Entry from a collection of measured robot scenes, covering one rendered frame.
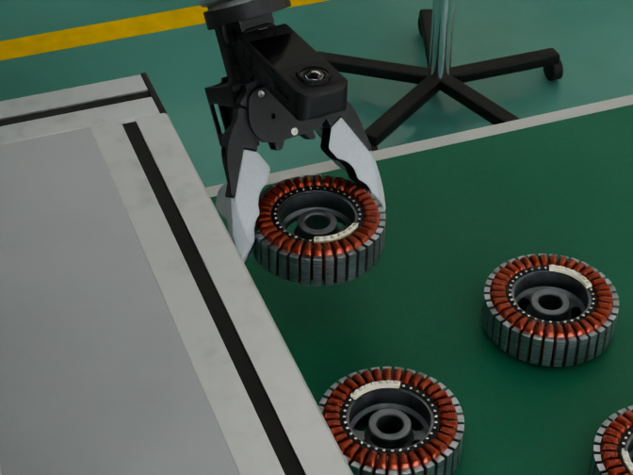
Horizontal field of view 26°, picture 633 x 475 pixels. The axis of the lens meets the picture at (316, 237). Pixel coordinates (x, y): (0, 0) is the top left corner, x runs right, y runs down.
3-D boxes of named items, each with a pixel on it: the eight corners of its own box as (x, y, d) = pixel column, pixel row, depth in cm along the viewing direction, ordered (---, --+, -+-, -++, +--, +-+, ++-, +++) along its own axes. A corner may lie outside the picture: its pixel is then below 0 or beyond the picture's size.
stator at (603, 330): (569, 390, 110) (575, 357, 108) (455, 331, 116) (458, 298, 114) (638, 319, 117) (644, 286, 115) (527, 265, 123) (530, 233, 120)
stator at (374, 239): (226, 229, 116) (225, 194, 114) (339, 189, 120) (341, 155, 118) (291, 307, 109) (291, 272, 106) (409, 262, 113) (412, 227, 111)
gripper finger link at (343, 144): (376, 184, 122) (306, 113, 118) (410, 187, 117) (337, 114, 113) (355, 210, 121) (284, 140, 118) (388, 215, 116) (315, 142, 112)
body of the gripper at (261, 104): (297, 130, 120) (261, -6, 118) (341, 131, 112) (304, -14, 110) (219, 155, 117) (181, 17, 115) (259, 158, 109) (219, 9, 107)
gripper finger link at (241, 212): (223, 257, 116) (250, 152, 116) (251, 265, 111) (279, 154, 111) (189, 249, 115) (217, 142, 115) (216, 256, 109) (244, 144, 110)
